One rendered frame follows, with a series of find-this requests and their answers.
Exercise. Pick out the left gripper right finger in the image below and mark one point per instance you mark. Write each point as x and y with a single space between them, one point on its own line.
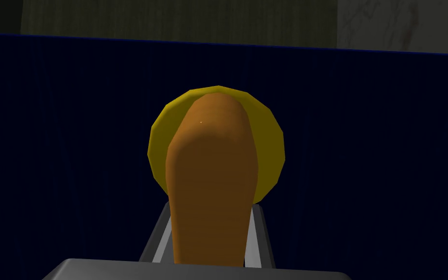
258 241

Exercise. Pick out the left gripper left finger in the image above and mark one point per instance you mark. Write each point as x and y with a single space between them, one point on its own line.
161 241

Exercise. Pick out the dark blue door leaf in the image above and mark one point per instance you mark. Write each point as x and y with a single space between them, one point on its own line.
53 155

